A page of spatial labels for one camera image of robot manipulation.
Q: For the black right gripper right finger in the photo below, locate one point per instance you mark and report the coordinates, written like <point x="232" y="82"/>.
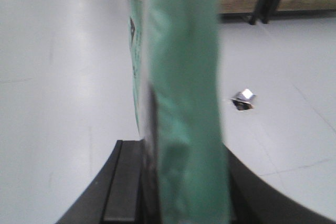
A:
<point x="255" y="201"/>

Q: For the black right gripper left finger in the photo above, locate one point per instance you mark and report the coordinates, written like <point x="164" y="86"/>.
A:
<point x="124" y="190"/>

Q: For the teal goji berry pouch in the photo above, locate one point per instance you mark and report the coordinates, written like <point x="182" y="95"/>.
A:
<point x="174" y="52"/>

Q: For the silver floor socket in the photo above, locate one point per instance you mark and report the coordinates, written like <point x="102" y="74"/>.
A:
<point x="244" y="100"/>

